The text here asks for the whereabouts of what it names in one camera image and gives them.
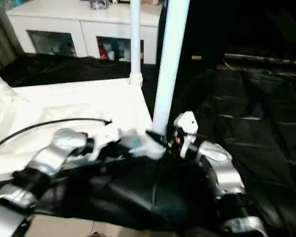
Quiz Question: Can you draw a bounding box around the white plastic table top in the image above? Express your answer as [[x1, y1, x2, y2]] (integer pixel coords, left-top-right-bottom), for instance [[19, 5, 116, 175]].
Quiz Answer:
[[0, 78, 167, 183]]

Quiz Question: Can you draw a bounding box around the black work mat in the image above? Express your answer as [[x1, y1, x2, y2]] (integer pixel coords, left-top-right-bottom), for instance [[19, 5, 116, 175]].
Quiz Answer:
[[0, 51, 296, 237]]

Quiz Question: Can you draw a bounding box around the long grey metal bar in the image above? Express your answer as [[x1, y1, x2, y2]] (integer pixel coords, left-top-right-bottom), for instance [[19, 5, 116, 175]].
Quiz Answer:
[[224, 53, 296, 65]]

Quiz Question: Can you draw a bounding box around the large black case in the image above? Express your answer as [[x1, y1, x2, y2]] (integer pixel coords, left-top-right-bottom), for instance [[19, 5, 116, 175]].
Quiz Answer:
[[157, 0, 296, 67]]

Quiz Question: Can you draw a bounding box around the white glass-door cabinet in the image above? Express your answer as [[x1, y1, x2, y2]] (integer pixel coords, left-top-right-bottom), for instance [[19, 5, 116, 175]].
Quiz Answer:
[[6, 0, 163, 65]]

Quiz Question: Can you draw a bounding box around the grey curtain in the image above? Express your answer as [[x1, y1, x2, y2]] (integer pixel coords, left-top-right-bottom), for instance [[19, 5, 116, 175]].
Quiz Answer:
[[0, 0, 24, 71]]

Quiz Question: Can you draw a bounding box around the teal patterned packet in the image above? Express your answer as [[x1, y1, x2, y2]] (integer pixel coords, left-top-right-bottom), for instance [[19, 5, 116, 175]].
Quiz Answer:
[[11, 0, 28, 10]]

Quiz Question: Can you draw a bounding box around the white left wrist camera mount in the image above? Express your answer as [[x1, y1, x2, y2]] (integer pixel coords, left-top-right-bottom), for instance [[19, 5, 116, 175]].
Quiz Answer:
[[88, 120, 121, 160]]

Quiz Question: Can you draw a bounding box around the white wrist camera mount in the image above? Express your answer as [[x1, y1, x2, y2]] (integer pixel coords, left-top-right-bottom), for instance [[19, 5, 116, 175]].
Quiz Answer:
[[174, 111, 199, 158], [88, 120, 121, 160]]

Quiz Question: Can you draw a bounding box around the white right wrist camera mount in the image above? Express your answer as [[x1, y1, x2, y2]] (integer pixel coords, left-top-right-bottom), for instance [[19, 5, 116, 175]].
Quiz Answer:
[[174, 111, 199, 158]]

